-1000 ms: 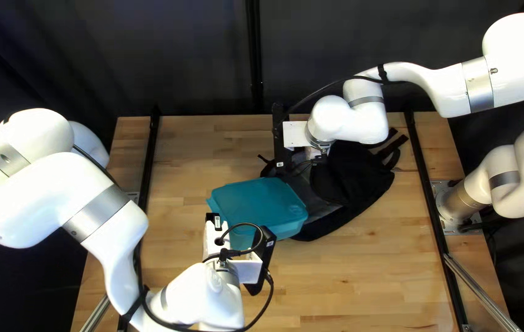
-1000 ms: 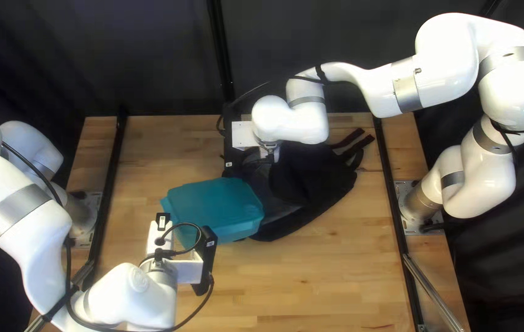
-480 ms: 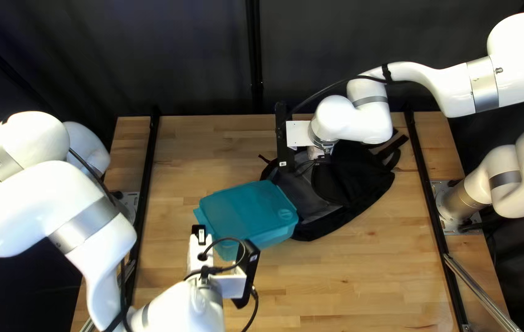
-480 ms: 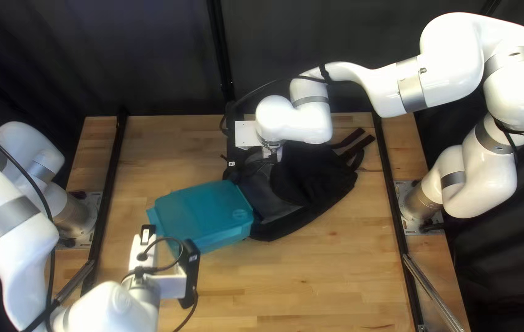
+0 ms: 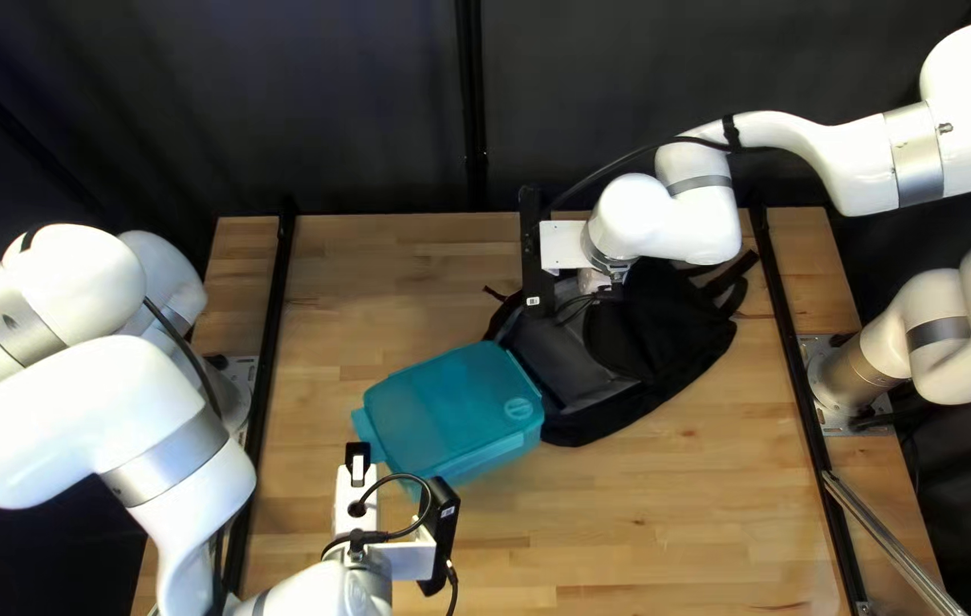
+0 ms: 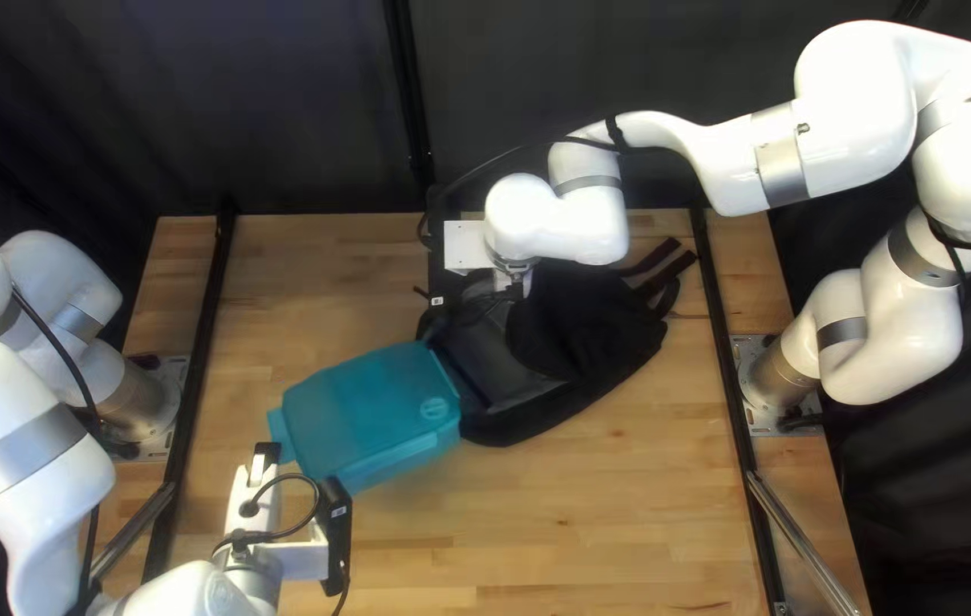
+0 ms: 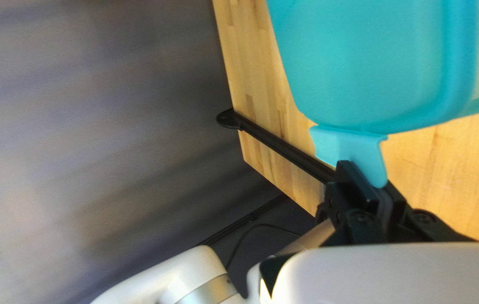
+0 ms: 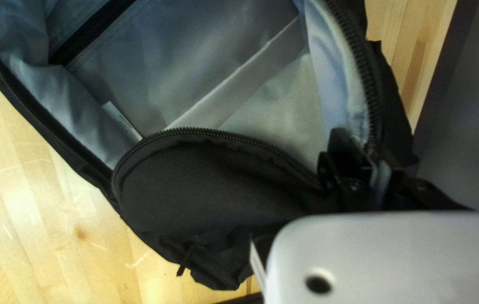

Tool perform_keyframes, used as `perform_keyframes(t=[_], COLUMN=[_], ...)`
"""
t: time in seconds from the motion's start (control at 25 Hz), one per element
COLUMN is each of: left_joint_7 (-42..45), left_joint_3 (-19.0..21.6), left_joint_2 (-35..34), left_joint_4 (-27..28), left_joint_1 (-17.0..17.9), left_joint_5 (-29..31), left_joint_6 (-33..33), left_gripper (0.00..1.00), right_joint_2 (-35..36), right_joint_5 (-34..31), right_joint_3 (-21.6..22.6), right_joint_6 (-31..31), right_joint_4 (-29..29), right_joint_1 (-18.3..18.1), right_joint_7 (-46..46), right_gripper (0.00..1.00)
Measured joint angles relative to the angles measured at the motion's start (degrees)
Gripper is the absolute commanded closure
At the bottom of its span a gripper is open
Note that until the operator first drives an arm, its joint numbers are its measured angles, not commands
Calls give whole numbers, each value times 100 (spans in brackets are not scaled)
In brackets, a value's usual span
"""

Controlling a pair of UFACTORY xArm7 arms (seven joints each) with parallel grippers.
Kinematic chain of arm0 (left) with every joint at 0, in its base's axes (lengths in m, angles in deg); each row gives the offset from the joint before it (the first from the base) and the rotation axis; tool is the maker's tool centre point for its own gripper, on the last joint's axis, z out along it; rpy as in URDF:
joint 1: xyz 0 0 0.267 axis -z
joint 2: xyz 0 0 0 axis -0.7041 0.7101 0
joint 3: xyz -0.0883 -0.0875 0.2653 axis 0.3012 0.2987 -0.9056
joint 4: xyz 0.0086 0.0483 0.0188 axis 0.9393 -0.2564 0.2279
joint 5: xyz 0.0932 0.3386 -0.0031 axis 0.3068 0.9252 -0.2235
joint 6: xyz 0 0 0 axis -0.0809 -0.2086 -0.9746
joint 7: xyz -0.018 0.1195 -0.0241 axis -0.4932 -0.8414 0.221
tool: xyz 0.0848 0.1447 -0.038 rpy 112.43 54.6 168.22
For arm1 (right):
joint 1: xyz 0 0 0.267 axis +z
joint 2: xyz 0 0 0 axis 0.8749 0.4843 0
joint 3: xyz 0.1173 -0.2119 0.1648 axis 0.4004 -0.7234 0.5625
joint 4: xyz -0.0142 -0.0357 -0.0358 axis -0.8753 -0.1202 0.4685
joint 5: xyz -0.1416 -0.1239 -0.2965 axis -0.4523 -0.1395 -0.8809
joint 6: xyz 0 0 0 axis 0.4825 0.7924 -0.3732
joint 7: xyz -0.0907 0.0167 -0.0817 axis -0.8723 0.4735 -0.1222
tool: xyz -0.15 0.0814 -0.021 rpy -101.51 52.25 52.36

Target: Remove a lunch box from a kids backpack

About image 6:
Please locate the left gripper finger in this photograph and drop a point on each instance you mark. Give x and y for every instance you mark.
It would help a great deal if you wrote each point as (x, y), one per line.
(267, 449)

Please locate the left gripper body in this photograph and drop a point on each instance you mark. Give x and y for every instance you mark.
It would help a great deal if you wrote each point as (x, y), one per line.
(250, 513)

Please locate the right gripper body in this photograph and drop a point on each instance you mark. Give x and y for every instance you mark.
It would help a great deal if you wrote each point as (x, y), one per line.
(468, 246)

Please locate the translucent teal lunch box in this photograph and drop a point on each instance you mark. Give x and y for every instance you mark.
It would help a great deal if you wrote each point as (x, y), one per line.
(365, 415)

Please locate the black backpack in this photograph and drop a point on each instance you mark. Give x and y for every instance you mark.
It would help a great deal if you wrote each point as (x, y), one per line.
(588, 342)

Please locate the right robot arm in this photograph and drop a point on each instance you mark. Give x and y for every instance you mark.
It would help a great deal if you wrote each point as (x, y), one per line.
(861, 111)

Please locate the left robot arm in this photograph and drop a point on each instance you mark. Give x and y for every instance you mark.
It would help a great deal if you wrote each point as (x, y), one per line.
(15, 445)

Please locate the silver mounting plate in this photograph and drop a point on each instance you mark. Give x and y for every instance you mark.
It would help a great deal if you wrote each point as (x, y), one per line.
(164, 376)
(750, 411)

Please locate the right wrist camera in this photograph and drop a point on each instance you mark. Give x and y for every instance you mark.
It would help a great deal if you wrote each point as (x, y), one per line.
(436, 239)

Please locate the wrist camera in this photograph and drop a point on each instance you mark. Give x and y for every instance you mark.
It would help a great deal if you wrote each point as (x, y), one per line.
(436, 239)
(336, 530)

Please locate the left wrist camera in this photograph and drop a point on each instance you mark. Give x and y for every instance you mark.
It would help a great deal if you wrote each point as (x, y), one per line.
(336, 530)

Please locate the black frame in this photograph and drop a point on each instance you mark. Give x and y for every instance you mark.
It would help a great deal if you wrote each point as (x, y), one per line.
(412, 85)

